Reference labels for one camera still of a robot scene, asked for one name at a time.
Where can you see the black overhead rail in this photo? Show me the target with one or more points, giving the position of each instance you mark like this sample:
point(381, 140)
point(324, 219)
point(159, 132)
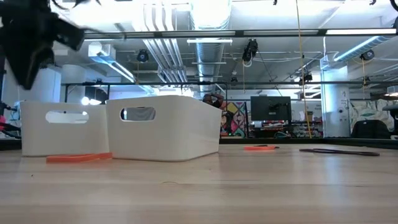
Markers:
point(321, 32)

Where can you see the person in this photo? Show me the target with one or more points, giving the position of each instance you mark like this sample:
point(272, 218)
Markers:
point(213, 99)

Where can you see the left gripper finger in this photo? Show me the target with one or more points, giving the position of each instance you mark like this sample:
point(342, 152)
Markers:
point(26, 74)

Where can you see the black horizontal rail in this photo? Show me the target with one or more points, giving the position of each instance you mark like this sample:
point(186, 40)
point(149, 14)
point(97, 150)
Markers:
point(161, 83)

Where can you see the white plastic basket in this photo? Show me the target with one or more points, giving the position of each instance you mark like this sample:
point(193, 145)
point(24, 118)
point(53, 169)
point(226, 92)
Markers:
point(62, 137)
point(168, 133)

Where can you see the black computer monitor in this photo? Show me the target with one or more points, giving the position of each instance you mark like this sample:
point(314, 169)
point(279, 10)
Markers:
point(270, 109)

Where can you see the black office chair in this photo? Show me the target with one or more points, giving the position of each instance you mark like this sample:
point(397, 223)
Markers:
point(370, 129)

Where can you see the white round column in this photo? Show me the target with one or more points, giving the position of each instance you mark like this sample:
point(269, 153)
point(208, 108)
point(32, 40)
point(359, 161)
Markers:
point(334, 102)

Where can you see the dark brown rubber band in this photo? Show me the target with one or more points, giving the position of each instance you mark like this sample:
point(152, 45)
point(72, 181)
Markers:
point(339, 152)

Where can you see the cluttered storage shelf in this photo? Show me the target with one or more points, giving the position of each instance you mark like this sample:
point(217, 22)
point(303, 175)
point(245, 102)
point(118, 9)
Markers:
point(298, 129)

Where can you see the colourful wall mural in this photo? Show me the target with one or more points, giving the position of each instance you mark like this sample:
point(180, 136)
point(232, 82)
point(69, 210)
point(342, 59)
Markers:
point(236, 121)

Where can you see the white green patterned cloth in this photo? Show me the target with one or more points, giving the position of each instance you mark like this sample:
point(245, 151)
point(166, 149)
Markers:
point(370, 110)

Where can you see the rubber band pile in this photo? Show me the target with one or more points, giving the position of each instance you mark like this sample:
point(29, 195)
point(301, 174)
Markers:
point(71, 158)

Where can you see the black ceiling camera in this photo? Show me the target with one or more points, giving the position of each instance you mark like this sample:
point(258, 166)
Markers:
point(367, 55)
point(142, 56)
point(306, 77)
point(251, 49)

